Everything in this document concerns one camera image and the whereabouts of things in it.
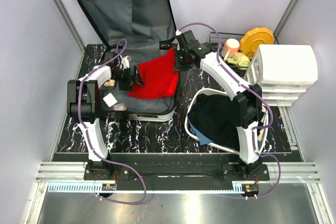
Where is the white plastic basin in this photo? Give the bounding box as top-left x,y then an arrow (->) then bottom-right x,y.
184,88 -> 274,157

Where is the white black space suitcase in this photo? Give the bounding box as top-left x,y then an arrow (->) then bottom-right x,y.
77,0 -> 177,122

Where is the red garment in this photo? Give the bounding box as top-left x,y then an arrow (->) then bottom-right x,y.
128,48 -> 179,100

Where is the white drawer organizer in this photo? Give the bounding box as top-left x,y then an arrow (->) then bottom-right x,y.
244,44 -> 318,106

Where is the pink plastic cup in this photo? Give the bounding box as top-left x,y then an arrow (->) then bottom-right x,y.
221,38 -> 240,61

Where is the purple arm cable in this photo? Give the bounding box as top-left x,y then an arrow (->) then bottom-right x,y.
178,22 -> 282,200
78,38 -> 148,204

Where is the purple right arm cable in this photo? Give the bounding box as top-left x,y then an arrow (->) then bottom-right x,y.
178,22 -> 282,200

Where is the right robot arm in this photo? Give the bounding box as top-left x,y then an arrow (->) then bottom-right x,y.
175,30 -> 263,180

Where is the light blue shirt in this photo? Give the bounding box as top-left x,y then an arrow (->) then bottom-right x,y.
188,122 -> 213,146

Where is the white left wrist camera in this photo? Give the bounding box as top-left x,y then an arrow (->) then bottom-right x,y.
119,56 -> 132,70

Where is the black wire dish rack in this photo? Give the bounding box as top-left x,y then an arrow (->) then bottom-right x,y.
208,32 -> 247,77

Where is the white barcode box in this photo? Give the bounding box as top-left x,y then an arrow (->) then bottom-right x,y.
103,93 -> 118,108

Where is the aluminium rail frame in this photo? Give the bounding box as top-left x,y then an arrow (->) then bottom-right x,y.
24,108 -> 335,223

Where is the clear plastic pouch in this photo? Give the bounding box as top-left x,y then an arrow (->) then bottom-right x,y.
112,103 -> 127,111

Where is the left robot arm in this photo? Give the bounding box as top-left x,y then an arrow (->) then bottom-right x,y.
67,53 -> 142,180

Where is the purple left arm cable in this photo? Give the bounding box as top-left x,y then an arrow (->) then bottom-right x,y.
78,38 -> 148,204

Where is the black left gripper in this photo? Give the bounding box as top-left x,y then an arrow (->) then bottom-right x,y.
112,65 -> 145,91

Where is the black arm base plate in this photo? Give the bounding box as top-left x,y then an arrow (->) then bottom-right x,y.
83,152 -> 270,183

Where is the green plastic cup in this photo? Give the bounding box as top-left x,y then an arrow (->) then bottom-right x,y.
226,52 -> 250,70

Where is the yellow plate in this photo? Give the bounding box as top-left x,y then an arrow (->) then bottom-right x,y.
239,27 -> 275,60

